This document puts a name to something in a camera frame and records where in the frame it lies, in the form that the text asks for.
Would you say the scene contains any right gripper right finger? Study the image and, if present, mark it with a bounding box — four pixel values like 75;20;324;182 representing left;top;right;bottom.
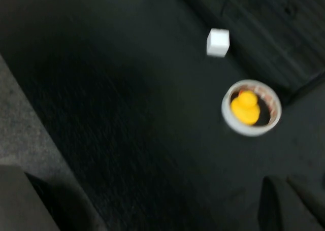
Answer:
286;175;325;231

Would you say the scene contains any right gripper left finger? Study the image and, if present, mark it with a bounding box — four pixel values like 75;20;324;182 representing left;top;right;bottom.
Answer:
261;177;313;231

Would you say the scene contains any white double-sided tape roll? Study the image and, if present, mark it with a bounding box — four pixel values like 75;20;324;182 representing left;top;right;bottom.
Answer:
221;80;282;137

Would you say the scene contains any yellow rubber duck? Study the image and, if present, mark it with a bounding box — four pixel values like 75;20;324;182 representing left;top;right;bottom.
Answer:
230;90;261;126

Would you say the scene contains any white foam cube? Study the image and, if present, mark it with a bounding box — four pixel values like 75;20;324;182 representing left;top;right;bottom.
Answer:
206;28;231;57

